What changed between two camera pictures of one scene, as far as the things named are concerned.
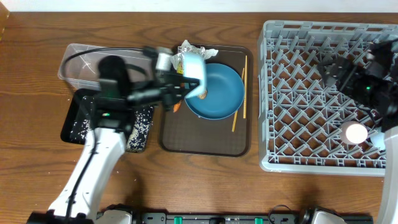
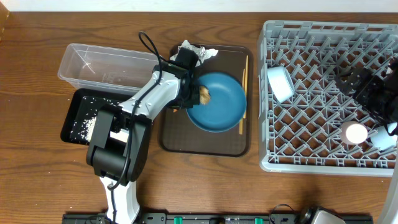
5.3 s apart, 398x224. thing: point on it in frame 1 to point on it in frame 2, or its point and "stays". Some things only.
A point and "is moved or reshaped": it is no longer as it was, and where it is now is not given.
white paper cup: (354, 132) stays
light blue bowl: (194, 68) to (280, 83)
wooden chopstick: (245, 88) stays
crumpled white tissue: (209, 53) stays
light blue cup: (378, 140) stays
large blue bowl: (225, 93) is moved or reshaped
